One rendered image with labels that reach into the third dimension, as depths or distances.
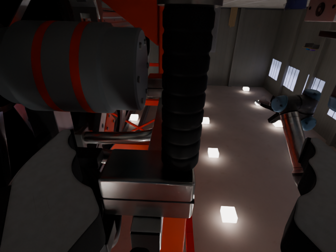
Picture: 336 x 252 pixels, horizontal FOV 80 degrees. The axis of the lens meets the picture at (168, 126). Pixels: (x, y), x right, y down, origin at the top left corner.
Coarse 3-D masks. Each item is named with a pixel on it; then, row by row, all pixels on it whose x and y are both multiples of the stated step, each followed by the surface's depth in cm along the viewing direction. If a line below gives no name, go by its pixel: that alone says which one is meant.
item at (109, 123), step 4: (92, 116) 59; (108, 116) 61; (112, 116) 66; (92, 120) 59; (108, 120) 62; (112, 120) 66; (92, 124) 59; (108, 124) 62; (112, 124) 66; (104, 128) 59; (108, 128) 62; (112, 128) 66
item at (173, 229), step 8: (160, 8) 66; (160, 16) 67; (160, 24) 68; (160, 32) 69; (160, 40) 71; (160, 48) 72; (160, 56) 73; (160, 64) 75; (160, 72) 76; (168, 224) 118; (176, 224) 117; (184, 224) 117; (168, 232) 121; (176, 232) 121; (184, 232) 121; (168, 240) 125; (176, 240) 125; (168, 248) 129; (176, 248) 129
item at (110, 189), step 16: (112, 160) 20; (128, 160) 20; (144, 160) 20; (160, 160) 21; (112, 176) 18; (128, 176) 18; (144, 176) 18; (160, 176) 19; (176, 176) 19; (192, 176) 19; (112, 192) 19; (128, 192) 19; (144, 192) 19; (160, 192) 19; (176, 192) 18; (192, 192) 19; (112, 208) 20; (128, 208) 20; (144, 208) 20; (160, 208) 20; (176, 208) 20; (192, 208) 20
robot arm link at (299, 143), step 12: (276, 96) 94; (288, 96) 92; (276, 108) 93; (288, 108) 91; (288, 120) 90; (288, 132) 90; (300, 132) 88; (288, 144) 90; (300, 144) 87; (300, 168) 86
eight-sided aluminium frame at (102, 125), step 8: (72, 0) 47; (80, 0) 48; (88, 0) 47; (96, 0) 48; (72, 8) 49; (80, 8) 49; (88, 8) 49; (96, 8) 49; (80, 16) 50; (88, 16) 51; (96, 16) 50; (80, 112) 56; (88, 112) 57; (80, 120) 55; (88, 120) 57; (96, 120) 55; (104, 120) 58; (88, 128) 57; (96, 128) 54; (88, 144) 53; (96, 144) 53
